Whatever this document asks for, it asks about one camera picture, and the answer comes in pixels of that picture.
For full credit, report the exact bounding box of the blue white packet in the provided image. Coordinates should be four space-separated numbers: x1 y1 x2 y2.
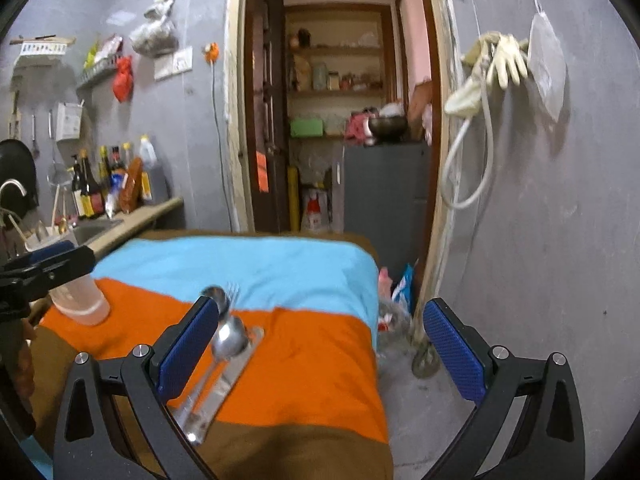
104 172 126 218

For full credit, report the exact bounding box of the white hanging caddy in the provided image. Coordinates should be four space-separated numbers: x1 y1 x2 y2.
55 101 83 141

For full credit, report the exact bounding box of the grey refrigerator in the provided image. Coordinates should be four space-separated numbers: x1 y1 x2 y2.
342 141 432 286

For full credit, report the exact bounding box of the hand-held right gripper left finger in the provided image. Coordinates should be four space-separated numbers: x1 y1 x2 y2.
52 295 221 480

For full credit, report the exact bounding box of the metal wall rack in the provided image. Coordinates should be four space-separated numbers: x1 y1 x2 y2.
76 57 121 88

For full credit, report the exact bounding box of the red white bag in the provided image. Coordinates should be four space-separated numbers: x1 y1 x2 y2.
300 187 331 233

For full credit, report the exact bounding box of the steel sink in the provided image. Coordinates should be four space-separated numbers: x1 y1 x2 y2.
65 219 123 246

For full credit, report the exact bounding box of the metal bowl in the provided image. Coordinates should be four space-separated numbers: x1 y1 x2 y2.
367 116 408 141

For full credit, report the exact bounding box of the large steel spoon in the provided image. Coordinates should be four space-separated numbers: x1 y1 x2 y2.
200 285 232 318

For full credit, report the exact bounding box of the white wall basket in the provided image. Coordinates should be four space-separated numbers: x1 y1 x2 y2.
20 40 76 57

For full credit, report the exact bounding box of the white hose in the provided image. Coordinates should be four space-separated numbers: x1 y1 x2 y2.
441 45 496 210

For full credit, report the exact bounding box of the blue white plastic bag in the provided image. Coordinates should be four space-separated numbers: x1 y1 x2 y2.
377 262 418 333

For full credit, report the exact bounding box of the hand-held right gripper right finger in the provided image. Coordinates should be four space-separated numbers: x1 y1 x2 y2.
422 297 586 480

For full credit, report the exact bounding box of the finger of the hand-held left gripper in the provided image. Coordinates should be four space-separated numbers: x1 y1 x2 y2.
0 245 97 303
29 240 77 262

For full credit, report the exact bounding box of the gold spoon white handle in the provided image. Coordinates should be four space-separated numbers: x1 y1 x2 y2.
52 184 68 235

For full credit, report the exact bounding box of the hanging wooden board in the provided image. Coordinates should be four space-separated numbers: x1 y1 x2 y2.
9 90 23 141

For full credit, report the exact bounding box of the person's left hand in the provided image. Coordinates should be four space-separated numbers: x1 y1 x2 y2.
14 319 39 402

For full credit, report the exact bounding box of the caster wheel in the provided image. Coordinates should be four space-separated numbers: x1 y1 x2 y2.
411 310 441 378

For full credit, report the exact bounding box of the black frying pan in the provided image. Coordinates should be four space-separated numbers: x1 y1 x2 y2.
0 140 40 211

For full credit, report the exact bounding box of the door frame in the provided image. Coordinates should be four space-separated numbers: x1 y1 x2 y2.
222 0 456 311

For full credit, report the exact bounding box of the hanging clear plastic bag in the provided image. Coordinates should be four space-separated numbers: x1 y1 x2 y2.
527 12 567 123

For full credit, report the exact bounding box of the chili powder bag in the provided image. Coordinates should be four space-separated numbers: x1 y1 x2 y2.
119 157 144 213

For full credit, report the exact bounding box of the white power cable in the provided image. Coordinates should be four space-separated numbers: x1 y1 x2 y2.
212 62 236 231

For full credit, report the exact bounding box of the steel faucet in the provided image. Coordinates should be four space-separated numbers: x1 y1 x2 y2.
0 179 28 211

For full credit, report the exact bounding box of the white plastic utensil holder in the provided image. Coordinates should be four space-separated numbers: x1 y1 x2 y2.
24 227 111 327

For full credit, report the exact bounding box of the red cloth bundle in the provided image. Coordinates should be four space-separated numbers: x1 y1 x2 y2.
346 112 373 142

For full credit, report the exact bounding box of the dark wooden door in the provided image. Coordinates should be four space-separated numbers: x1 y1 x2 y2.
245 0 291 233

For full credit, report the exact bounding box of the red seasoning packet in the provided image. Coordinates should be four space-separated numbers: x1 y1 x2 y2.
99 35 123 61

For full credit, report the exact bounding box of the red plastic bag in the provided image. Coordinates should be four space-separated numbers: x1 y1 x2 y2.
112 55 135 103

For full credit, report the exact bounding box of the dark sauce bottle yellow label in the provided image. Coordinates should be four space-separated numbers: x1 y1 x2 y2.
79 149 105 218

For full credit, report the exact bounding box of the wire mesh strainer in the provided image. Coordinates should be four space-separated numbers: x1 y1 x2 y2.
46 110 71 186

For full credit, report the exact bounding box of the brown wooden board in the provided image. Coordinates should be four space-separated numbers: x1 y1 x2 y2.
407 80 432 141

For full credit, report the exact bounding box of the wooden shelf unit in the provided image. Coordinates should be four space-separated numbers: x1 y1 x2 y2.
285 4 396 141

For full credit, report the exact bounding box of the rubber glove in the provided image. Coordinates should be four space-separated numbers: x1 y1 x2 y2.
445 32 496 117
487 34 530 88

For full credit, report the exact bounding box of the clear bag of dried goods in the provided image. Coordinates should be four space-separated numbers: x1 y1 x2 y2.
129 0 180 56

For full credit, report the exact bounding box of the green box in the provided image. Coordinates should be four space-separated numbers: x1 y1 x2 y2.
290 117 326 138

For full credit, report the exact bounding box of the yellow pole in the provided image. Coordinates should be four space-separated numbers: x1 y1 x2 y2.
289 169 300 231

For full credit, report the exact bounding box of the cooking oil jug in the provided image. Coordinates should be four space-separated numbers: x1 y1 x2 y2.
137 135 170 203

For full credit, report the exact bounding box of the dark pump bottle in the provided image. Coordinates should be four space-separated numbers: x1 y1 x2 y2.
70 154 88 218

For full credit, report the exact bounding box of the striped blanket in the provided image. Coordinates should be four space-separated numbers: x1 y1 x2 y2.
22 230 396 480

